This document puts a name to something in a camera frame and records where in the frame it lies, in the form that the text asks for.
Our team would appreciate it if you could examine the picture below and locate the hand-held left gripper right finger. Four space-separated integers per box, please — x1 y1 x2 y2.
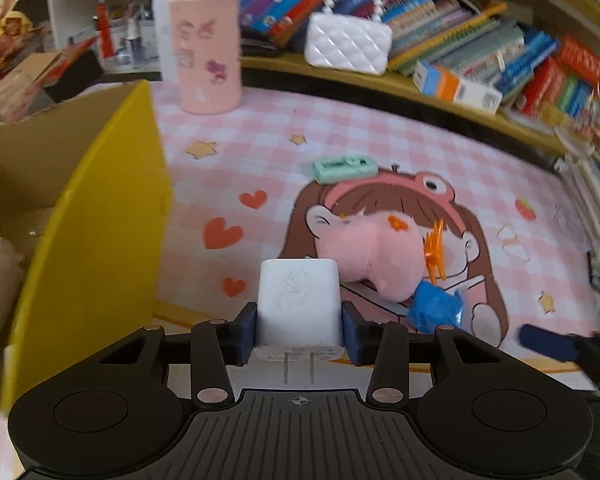
341 301 504 406

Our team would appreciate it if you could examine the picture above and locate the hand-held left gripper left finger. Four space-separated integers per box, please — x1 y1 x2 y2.
97 301 259 406

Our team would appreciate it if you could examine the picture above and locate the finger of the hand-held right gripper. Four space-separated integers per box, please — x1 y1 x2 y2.
519 324 600 392

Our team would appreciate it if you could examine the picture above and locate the white wall charger plug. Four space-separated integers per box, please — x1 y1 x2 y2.
250 258 345 386

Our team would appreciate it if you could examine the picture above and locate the yellow cardboard box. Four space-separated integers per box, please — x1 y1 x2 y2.
0 80 175 407

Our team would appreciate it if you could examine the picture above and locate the pink plush toy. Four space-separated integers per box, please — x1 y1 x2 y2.
315 210 429 304

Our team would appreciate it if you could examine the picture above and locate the blue plastic packet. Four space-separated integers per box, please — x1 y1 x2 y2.
407 280 466 334

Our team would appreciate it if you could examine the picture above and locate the orange hair clip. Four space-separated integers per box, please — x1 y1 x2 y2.
422 220 449 284

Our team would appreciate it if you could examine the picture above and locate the stack of papers and booklets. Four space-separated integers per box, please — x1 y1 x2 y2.
555 150 600 262

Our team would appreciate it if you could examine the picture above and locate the mint green stapler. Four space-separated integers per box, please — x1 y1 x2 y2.
312 155 380 185

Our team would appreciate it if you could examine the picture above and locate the pink checked cartoon desk mat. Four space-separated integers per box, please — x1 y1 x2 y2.
150 82 600 403

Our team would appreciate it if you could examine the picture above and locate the orange blue white carton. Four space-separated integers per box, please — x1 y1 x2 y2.
412 60 504 116

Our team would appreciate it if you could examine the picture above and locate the wooden shelf board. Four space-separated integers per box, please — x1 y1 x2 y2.
240 55 572 157

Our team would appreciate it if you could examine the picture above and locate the pink cylindrical holder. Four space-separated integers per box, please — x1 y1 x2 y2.
167 0 242 116

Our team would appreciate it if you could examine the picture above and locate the thick red book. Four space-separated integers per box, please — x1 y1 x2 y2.
555 35 600 82

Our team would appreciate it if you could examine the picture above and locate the row of colourful books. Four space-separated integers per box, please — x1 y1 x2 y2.
227 0 600 122

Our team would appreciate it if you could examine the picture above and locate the white shelf unit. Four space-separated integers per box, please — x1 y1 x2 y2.
45 0 162 82

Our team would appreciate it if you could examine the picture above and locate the white quilted pearl-handle handbag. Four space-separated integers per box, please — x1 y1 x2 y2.
304 0 394 76

